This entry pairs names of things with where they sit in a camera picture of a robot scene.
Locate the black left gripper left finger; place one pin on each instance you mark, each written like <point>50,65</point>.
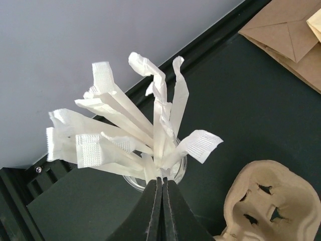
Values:
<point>143,221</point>

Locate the brown pulp cup carrier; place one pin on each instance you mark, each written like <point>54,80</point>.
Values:
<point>269,202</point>

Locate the brown kraft paper bag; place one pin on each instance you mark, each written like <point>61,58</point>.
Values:
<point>280,29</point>

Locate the clear plastic stirrer cup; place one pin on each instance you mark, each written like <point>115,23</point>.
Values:
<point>180,170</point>

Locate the white stirrers bundle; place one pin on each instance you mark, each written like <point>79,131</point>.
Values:
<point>128,144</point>

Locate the light tan paper bag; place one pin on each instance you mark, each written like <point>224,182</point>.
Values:
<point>314,22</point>

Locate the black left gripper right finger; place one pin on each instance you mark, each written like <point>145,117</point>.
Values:
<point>178,221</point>

